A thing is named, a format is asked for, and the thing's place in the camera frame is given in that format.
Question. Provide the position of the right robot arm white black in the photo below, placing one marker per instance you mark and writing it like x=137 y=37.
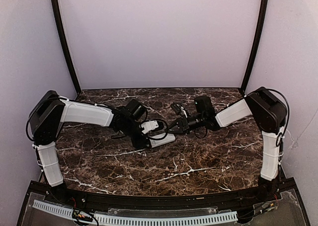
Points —
x=270 y=113

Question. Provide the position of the white remote control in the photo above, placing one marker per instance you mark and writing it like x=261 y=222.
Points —
x=159 y=140

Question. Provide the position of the white slotted cable duct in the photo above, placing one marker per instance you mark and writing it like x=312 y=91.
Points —
x=125 y=217

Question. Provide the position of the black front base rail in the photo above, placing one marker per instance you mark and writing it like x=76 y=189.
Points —
x=254 y=206

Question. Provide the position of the right black frame post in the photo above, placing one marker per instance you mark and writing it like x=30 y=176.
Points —
x=255 y=45

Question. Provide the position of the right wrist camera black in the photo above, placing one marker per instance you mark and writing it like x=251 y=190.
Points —
x=179 y=109

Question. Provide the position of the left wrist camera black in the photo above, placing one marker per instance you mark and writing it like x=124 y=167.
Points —
x=149 y=126

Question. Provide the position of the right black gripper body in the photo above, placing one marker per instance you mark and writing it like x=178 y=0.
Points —
x=184 y=125

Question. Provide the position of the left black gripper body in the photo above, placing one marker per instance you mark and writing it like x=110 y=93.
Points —
x=138 y=140

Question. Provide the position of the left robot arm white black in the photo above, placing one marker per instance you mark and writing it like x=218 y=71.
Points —
x=45 y=120

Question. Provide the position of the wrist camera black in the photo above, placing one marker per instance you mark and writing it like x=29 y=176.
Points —
x=179 y=109
x=149 y=126

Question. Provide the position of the left black frame post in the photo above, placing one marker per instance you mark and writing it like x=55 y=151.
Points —
x=64 y=45

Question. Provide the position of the black frame post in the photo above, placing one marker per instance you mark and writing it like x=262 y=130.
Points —
x=255 y=45
x=64 y=45

